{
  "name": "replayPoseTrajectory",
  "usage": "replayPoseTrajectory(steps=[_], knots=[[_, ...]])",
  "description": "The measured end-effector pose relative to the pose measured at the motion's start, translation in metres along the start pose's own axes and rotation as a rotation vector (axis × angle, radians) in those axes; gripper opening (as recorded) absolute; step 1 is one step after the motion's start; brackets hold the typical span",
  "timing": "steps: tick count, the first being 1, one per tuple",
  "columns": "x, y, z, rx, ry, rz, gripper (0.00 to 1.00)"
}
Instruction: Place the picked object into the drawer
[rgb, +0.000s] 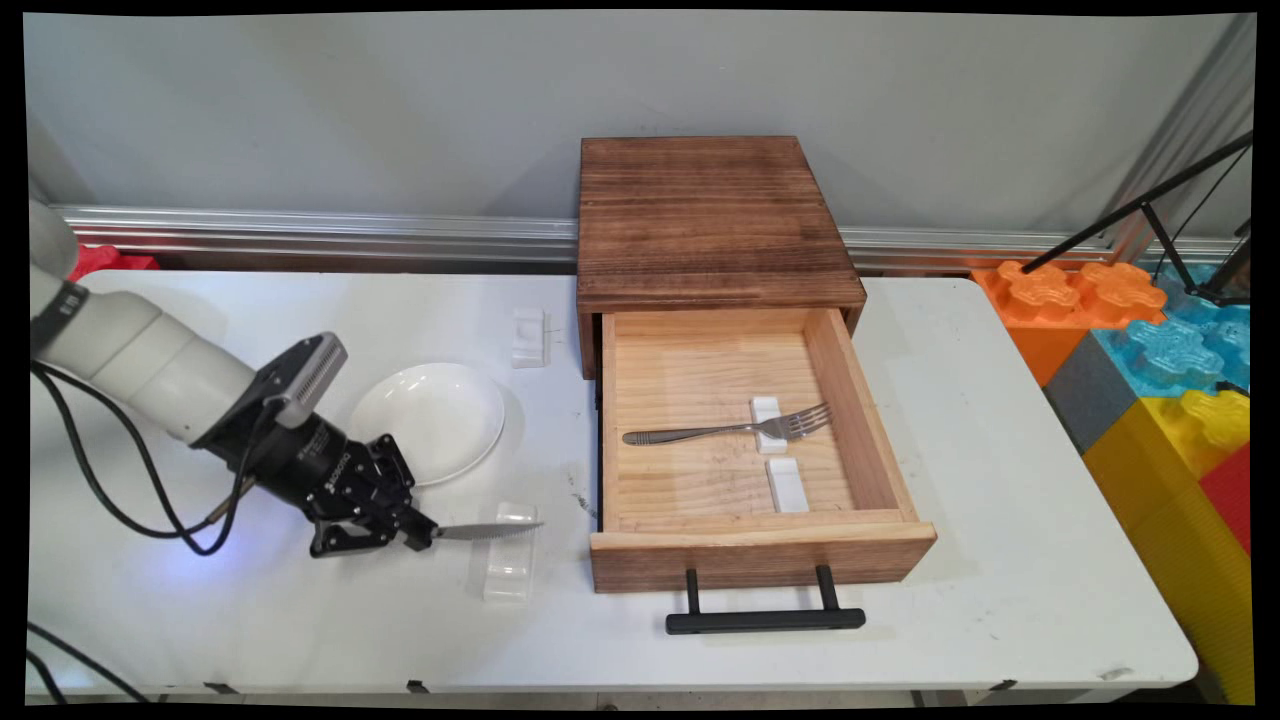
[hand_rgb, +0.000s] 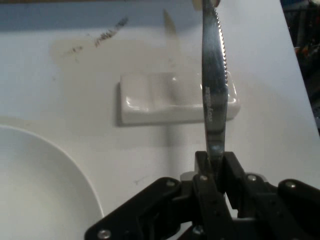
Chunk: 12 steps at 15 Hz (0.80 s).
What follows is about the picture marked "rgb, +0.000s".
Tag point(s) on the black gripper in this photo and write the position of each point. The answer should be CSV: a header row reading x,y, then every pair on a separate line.
x,y
305,465

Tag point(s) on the steel serrated table knife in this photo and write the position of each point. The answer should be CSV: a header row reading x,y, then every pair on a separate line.
x,y
490,531

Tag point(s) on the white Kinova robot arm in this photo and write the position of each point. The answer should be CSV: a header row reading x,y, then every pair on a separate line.
x,y
140,360

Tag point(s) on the white round plate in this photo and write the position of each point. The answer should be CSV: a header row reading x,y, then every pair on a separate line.
x,y
440,415

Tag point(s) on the white ceramic cutlery rest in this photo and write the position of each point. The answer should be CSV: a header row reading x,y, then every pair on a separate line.
x,y
508,575
787,487
528,337
768,408

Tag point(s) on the steel fork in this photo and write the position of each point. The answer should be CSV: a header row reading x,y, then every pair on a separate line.
x,y
700,432

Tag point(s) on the pale wooden drawer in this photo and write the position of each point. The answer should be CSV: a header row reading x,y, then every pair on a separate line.
x,y
680,370

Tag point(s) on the small red foam block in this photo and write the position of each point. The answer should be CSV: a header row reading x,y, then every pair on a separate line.
x,y
110,262

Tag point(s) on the dark wooden drawer cabinet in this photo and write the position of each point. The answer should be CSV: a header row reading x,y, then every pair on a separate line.
x,y
700,210

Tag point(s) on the orange foam block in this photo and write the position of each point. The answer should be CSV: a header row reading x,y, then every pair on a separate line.
x,y
1045,310

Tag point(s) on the grey foam block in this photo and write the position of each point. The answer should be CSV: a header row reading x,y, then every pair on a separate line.
x,y
1095,395

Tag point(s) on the black tripod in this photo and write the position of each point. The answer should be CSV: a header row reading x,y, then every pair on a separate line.
x,y
1130,210

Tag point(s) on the blue foam block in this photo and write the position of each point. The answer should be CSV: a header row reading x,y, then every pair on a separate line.
x,y
1185,345

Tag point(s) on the large red foam block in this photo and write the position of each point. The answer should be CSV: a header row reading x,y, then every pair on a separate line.
x,y
1232,495

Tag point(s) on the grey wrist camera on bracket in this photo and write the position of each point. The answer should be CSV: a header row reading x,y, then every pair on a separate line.
x,y
312,370

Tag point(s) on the aluminium wall rail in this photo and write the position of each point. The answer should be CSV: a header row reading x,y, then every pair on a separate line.
x,y
300,235

